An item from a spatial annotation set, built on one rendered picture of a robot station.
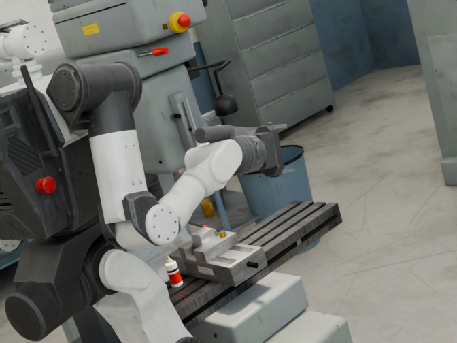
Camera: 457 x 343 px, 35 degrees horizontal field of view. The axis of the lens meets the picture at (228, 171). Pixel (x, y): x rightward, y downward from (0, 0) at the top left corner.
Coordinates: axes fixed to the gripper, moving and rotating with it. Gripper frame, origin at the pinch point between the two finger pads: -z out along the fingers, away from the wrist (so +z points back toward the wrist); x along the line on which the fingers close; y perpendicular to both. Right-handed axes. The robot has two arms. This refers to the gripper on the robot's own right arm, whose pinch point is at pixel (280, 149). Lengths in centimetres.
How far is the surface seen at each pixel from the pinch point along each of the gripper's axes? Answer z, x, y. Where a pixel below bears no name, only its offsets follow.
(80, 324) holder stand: 10, -39, 80
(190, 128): -25, 14, 54
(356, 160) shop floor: -402, -4, 238
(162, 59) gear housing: -17, 35, 52
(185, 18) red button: -14, 43, 36
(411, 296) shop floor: -201, -80, 91
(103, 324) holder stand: 8, -40, 71
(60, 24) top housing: -5, 54, 83
